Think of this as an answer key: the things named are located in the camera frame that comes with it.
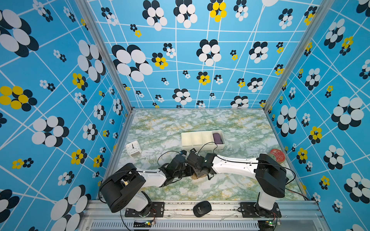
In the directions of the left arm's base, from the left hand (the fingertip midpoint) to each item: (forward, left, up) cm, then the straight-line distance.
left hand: (198, 169), depth 85 cm
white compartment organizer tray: (+23, +4, -3) cm, 23 cm away
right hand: (+1, -1, -1) cm, 2 cm away
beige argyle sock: (-4, +3, -1) cm, 5 cm away
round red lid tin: (+9, -50, +1) cm, 51 cm away
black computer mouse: (-20, -1, -2) cm, 20 cm away
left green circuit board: (-26, +26, -3) cm, 37 cm away
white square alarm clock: (+14, +42, 0) cm, 45 cm away
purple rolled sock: (+21, -13, +2) cm, 25 cm away
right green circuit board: (-27, -33, -3) cm, 42 cm away
